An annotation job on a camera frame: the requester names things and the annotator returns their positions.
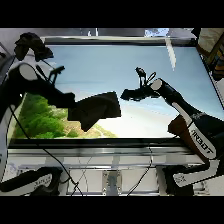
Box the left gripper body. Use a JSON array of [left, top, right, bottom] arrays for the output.
[[53, 92, 78, 109]]

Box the dark brown garment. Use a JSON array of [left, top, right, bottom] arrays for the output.
[[13, 31, 55, 62]]

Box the black cable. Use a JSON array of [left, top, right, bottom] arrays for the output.
[[126, 144, 155, 197], [9, 105, 83, 197]]

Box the grey-brown shirt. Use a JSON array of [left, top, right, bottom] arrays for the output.
[[67, 91, 122, 132]]

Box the silver frame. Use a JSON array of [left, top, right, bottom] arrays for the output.
[[0, 34, 224, 197]]

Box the rust brown garment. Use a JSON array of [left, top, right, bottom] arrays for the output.
[[167, 114, 214, 163]]

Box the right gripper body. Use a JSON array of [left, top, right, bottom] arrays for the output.
[[120, 86, 153, 102]]

